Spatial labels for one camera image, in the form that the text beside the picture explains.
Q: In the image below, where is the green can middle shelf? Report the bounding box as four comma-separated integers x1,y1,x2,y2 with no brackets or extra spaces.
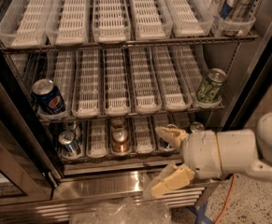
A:
195,68,227,104

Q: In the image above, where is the blue Pepsi can middle shelf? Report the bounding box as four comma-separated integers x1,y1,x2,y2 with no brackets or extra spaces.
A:
32,78,65,115

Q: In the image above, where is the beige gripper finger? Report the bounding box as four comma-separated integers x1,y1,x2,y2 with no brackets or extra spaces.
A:
143,162,194,199
155,127,189,150

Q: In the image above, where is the middle wire shelf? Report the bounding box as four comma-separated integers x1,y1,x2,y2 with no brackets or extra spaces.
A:
37,102,223,122

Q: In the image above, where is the blue can bottom left rear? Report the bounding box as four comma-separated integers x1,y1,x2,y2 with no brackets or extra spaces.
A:
63,121,82,142

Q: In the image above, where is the dark blue can bottom shelf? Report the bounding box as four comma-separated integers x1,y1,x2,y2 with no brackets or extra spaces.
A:
159,124,176,149

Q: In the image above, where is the wire shelf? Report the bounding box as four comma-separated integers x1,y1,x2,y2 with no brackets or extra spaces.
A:
59,148,181,164
37,102,223,122
0,32,258,54

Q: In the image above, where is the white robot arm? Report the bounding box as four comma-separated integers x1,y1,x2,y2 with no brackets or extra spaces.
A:
143,112,272,199

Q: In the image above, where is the green can bottom shelf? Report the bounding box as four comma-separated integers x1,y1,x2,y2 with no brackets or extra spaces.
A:
190,121,205,133

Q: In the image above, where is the orange can rear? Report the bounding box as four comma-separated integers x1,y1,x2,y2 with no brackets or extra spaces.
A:
110,118,126,129

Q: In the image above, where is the tall cans top right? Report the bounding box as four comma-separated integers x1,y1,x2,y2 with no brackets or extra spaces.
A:
209,0,256,36

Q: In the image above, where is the orange power cable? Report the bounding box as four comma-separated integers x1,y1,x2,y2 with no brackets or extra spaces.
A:
213,173,236,224

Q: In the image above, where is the blue can bottom left front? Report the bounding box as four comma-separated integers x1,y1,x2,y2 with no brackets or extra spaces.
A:
58,131,81,157

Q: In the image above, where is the orange can front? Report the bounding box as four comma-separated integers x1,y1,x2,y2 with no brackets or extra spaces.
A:
111,128,129,153

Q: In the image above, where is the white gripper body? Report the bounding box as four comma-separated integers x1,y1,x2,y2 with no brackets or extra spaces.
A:
181,130,222,179

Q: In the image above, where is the green can shelf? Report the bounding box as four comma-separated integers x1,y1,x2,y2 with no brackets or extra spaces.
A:
195,68,227,104
190,121,205,133

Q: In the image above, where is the bottom wire shelf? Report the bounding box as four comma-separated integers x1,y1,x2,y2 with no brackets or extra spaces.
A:
59,148,181,164

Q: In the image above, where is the blue floor tape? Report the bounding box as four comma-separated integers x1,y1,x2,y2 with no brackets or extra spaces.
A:
188,202,214,224

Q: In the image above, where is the orange can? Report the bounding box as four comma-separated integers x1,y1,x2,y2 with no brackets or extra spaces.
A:
111,128,129,153
110,118,126,129

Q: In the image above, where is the clear plastic bag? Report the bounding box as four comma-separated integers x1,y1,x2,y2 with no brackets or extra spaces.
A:
69,198,172,224

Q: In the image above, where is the top wire shelf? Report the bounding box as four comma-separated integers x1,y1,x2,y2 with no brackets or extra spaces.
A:
0,32,258,54

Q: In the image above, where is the stainless fridge door left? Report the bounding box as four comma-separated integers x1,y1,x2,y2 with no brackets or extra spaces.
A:
0,50,62,205

